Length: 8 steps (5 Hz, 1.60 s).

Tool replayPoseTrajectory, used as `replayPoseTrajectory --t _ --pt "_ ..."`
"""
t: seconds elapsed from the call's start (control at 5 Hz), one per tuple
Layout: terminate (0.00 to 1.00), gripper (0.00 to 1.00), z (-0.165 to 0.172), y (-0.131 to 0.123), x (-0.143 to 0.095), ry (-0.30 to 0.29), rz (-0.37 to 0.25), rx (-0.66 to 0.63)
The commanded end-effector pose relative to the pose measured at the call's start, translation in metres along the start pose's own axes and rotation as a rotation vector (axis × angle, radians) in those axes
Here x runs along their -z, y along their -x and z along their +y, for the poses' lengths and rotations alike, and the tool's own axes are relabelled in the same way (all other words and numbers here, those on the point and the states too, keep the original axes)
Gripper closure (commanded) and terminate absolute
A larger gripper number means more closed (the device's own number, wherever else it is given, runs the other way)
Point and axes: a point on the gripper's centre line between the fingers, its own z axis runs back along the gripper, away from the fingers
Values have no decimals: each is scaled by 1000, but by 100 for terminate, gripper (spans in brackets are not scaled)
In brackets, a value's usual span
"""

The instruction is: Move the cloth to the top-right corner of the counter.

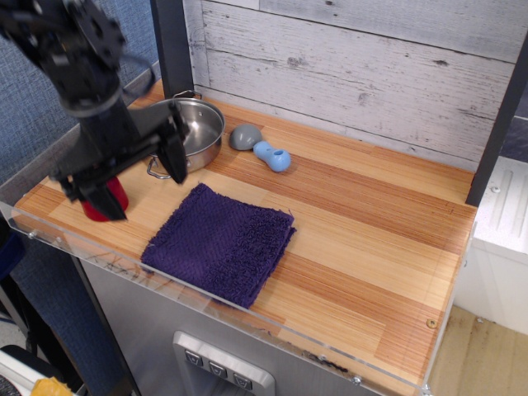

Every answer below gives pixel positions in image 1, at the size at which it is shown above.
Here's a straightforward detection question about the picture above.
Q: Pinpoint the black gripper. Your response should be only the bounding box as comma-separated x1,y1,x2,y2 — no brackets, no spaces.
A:
49,98,191,222

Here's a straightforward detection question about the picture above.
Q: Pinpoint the blue grey toy scoop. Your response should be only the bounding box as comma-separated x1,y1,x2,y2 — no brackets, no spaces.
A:
229,124,291,172

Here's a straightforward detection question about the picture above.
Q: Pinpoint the purple cloth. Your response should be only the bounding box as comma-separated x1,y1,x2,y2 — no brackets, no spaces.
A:
141,183,295,309

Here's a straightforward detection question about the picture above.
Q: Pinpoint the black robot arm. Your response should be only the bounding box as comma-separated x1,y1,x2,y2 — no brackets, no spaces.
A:
1,1,189,221

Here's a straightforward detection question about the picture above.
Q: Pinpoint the red plastic dome cup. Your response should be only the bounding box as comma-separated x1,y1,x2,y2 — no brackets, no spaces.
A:
80,175,130,223

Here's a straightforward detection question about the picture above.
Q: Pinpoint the stainless steel pot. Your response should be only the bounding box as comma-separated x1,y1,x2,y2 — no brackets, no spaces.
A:
131,93,225,179

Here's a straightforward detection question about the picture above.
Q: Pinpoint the stainless steel cabinet front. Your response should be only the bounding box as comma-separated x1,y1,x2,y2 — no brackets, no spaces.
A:
81,260,372,395

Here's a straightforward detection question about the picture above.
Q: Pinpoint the silver button control panel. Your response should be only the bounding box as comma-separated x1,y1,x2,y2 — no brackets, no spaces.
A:
172,331,276,395

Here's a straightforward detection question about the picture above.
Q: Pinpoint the yellow black object bottom-left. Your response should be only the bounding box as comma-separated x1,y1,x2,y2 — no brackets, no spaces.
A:
0,373,73,396

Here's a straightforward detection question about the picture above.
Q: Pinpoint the white side cabinet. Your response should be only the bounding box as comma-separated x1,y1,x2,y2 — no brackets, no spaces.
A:
455,157,527,334

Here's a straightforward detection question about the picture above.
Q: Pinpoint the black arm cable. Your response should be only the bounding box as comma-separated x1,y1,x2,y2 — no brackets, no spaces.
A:
119,52,158,97

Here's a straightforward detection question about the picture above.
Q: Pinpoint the dark left frame post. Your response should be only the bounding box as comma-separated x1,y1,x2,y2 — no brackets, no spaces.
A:
150,0,194,98

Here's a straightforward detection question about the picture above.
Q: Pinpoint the dark frame post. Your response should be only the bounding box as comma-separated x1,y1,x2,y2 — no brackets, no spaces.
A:
150,0,194,98
465,35,527,207

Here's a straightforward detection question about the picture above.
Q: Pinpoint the dark right frame post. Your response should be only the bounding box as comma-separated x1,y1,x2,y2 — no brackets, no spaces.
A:
465,35,527,207

